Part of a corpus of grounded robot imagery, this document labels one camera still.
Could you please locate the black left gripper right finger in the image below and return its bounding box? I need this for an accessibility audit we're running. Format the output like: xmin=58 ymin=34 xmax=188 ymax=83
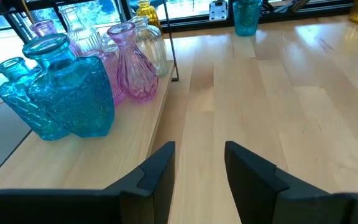
xmin=224 ymin=141 xmax=358 ymax=224

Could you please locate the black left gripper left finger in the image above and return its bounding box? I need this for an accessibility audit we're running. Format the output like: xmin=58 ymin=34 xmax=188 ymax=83
xmin=0 ymin=141 xmax=177 ymax=224

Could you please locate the teal bulbous flared glass vase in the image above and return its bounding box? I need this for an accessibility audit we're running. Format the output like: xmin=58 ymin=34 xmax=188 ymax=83
xmin=22 ymin=33 xmax=116 ymax=139

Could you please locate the pink wide-mouthed cylinder glass vase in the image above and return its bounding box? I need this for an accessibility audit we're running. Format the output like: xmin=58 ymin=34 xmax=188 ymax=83
xmin=84 ymin=48 xmax=127 ymax=106

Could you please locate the pink bulbous flared glass vase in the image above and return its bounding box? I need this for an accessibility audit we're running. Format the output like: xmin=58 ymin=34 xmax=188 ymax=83
xmin=106 ymin=21 xmax=160 ymax=104

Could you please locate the teal square diamond-pattern glass vase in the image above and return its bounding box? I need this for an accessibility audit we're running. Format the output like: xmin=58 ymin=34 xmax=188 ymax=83
xmin=0 ymin=57 xmax=73 ymax=141

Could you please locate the clear round-shouldered glass vase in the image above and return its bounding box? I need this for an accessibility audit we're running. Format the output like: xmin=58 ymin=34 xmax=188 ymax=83
xmin=127 ymin=15 xmax=170 ymax=78

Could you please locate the clear tall-necked glass vase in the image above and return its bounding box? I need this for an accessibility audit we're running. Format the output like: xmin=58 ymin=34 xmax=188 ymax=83
xmin=58 ymin=5 xmax=103 ymax=55

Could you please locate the teal tapered glass vase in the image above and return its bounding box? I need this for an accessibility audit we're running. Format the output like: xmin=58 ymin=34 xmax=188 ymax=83
xmin=232 ymin=0 xmax=264 ymax=37

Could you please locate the yellow slim glass vase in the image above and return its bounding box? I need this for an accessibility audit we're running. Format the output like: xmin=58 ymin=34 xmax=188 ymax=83
xmin=135 ymin=0 xmax=162 ymax=32

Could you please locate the pink ribbed narrow-necked glass vase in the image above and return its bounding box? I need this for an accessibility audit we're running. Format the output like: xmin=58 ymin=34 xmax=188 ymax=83
xmin=29 ymin=19 xmax=83 ymax=58

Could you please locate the black metal table frame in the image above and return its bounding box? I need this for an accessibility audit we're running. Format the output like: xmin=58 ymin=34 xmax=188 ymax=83
xmin=0 ymin=0 xmax=354 ymax=44

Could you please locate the white mounting bracket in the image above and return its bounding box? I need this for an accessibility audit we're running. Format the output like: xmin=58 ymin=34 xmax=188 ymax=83
xmin=209 ymin=0 xmax=229 ymax=22

